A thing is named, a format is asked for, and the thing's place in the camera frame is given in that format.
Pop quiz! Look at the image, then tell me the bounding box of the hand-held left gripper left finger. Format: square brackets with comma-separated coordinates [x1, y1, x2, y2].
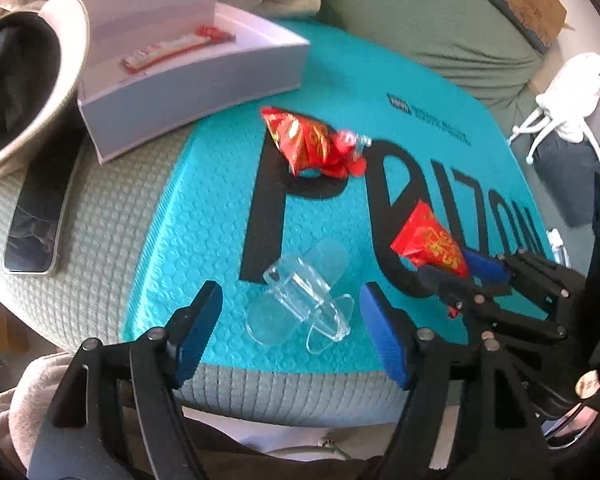
[27, 281, 223, 480]

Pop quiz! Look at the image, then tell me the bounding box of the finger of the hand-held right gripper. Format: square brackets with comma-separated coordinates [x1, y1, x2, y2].
[461, 249, 571, 311]
[419, 265, 568, 356]

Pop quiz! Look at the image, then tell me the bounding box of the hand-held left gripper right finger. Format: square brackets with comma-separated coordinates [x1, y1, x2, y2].
[360, 282, 553, 480]

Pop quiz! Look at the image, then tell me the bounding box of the red gold snack packet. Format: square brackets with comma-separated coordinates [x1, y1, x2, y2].
[390, 201, 471, 320]
[260, 106, 346, 177]

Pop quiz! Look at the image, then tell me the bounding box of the clear plastic holder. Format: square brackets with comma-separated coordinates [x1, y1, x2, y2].
[245, 239, 356, 356]

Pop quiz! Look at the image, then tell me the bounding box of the small red candy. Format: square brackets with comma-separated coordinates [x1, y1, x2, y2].
[330, 130, 371, 178]

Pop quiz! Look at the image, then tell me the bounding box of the white gift box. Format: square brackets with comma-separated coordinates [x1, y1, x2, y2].
[72, 0, 311, 165]

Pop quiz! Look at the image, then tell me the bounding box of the red and white snack packet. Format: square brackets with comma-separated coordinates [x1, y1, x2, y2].
[121, 26, 237, 73]

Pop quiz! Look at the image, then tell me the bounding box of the dark grey bag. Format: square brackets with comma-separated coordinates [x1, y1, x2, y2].
[530, 130, 600, 228]

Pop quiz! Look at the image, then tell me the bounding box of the teal bubble mat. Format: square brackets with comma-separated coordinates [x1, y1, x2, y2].
[121, 20, 551, 376]

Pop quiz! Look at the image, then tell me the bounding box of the beige fleece garment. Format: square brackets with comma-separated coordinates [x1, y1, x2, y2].
[0, 352, 131, 480]

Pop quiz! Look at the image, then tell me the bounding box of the black smartphone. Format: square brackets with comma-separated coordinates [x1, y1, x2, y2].
[3, 152, 83, 276]

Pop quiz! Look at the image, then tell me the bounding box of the green quilted sofa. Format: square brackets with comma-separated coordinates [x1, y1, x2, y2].
[0, 0, 548, 428]

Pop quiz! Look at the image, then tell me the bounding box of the printed cardboard box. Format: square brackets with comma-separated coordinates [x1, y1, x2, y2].
[465, 0, 568, 53]

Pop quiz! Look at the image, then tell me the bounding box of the black cloth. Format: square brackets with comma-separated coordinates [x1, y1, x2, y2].
[0, 22, 46, 126]

